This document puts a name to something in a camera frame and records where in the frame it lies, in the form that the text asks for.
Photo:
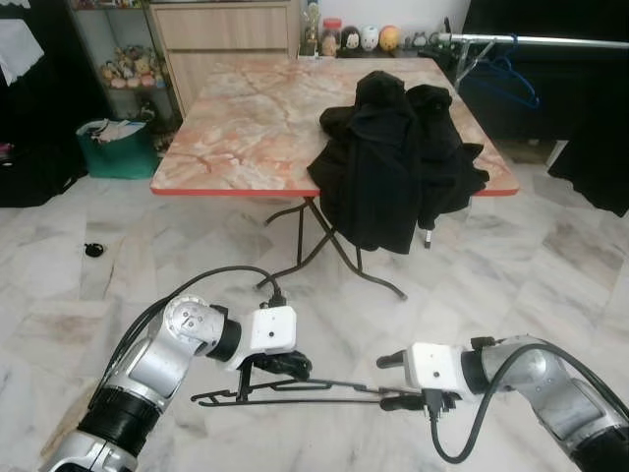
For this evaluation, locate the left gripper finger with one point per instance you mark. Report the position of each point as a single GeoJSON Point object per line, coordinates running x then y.
{"type": "Point", "coordinates": [293, 360]}
{"type": "Point", "coordinates": [290, 375]}

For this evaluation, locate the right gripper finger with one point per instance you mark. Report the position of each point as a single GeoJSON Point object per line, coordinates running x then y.
{"type": "Point", "coordinates": [391, 360]}
{"type": "Point", "coordinates": [398, 400]}

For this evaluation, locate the black plastic hanger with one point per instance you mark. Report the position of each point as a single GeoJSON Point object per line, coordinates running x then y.
{"type": "Point", "coordinates": [295, 401]}

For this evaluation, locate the black T-shirt green logo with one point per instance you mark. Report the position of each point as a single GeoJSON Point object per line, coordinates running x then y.
{"type": "Point", "coordinates": [373, 177]}
{"type": "Point", "coordinates": [600, 177]}

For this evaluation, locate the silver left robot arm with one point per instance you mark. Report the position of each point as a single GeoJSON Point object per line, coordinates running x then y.
{"type": "Point", "coordinates": [157, 364]}

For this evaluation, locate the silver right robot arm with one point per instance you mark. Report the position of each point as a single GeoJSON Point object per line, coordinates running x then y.
{"type": "Point", "coordinates": [550, 383]}

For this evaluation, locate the blue plastic hanger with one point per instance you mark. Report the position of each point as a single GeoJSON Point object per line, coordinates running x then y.
{"type": "Point", "coordinates": [531, 95]}

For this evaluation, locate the small black floor object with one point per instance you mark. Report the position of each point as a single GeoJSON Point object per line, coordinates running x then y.
{"type": "Point", "coordinates": [94, 250]}

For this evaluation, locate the teal plastic basket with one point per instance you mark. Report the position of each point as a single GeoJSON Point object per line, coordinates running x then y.
{"type": "Point", "coordinates": [118, 157]}

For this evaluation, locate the black tall cabinet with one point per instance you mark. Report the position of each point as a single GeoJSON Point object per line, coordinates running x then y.
{"type": "Point", "coordinates": [34, 138]}

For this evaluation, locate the black mouse plush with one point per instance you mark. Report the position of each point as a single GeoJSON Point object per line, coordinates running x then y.
{"type": "Point", "coordinates": [350, 41]}

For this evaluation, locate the white blue round plush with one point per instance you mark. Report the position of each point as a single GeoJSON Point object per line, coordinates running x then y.
{"type": "Point", "coordinates": [370, 38]}

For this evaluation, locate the glass display cabinet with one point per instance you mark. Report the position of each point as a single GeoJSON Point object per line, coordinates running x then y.
{"type": "Point", "coordinates": [133, 67]}

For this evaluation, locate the red-lid glass jar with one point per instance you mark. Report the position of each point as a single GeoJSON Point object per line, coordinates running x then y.
{"type": "Point", "coordinates": [331, 39]}

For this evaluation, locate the wooden cabinet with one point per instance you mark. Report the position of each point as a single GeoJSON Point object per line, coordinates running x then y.
{"type": "Point", "coordinates": [226, 39]}

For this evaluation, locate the black television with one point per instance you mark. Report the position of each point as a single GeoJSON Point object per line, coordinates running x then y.
{"type": "Point", "coordinates": [550, 15]}

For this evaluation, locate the white cloth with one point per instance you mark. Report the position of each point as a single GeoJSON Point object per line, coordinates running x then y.
{"type": "Point", "coordinates": [20, 49]}

